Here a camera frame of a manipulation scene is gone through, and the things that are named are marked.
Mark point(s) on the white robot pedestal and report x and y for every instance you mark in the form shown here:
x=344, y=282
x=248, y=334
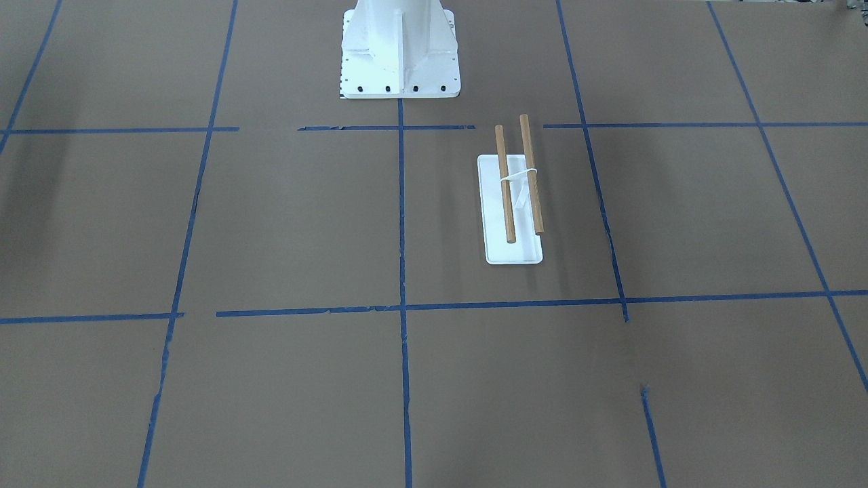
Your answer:
x=399, y=50

